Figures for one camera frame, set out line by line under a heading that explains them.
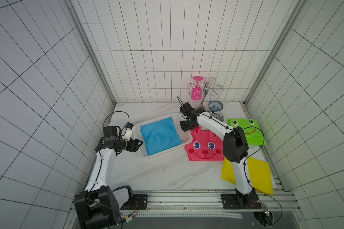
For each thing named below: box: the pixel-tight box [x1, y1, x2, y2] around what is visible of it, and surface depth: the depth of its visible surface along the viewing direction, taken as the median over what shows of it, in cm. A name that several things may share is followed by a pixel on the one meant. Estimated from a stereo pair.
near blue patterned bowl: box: [209, 111, 225, 123], surface depth 109 cm
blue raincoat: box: [139, 116, 183, 156], surface depth 95 cm
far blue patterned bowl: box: [208, 100, 224, 112], surface depth 116 cm
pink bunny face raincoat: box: [184, 126, 225, 162], surface depth 93 cm
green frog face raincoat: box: [227, 117, 268, 146], surface depth 106 cm
